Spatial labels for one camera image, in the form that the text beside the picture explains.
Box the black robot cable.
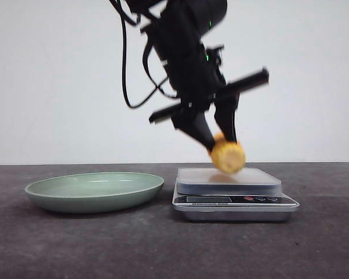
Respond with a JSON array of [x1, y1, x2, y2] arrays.
[[109, 0, 181, 109]]

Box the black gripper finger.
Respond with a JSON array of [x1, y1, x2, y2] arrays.
[[214, 95, 239, 142], [171, 110, 215, 150]]

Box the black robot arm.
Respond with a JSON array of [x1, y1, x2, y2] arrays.
[[127, 1, 269, 151]]

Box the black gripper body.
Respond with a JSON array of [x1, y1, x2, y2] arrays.
[[149, 45, 269, 123]]

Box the yellow corn cob piece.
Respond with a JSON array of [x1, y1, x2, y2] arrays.
[[208, 133, 246, 174]]

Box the silver digital kitchen scale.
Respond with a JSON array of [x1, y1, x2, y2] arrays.
[[172, 167, 300, 221]]

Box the green oval plate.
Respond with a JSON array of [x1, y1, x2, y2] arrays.
[[24, 171, 165, 214]]

